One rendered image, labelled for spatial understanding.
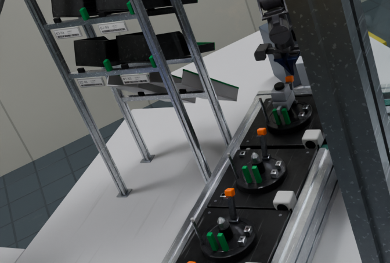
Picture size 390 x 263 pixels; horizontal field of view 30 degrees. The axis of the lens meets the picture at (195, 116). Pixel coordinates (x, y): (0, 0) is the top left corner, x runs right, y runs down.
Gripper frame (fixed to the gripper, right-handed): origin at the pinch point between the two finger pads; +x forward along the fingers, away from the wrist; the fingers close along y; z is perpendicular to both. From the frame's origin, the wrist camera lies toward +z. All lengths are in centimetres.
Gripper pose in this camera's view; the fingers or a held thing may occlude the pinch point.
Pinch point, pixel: (290, 64)
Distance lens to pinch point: 216.9
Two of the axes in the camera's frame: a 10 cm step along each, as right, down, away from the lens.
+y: -8.7, 0.3, 5.0
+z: 3.9, -5.8, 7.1
